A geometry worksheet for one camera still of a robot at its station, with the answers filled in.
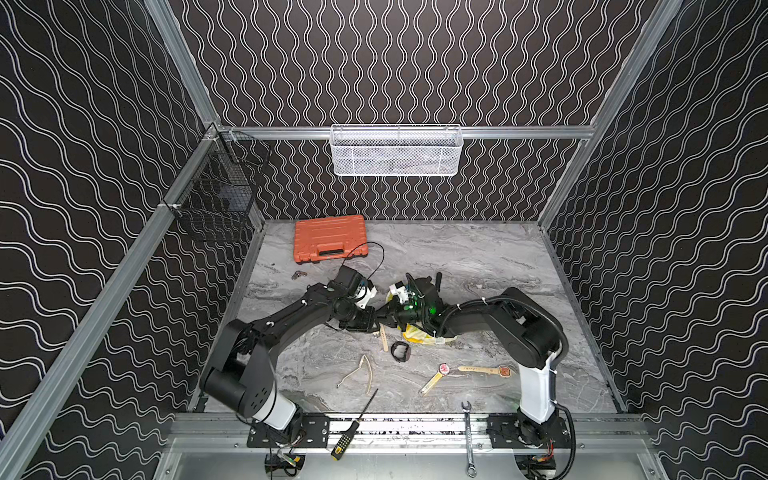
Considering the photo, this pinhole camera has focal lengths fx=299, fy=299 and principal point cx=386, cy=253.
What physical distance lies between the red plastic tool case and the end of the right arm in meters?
0.29

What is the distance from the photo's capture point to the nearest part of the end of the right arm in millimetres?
831

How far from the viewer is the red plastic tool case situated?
1.08 m
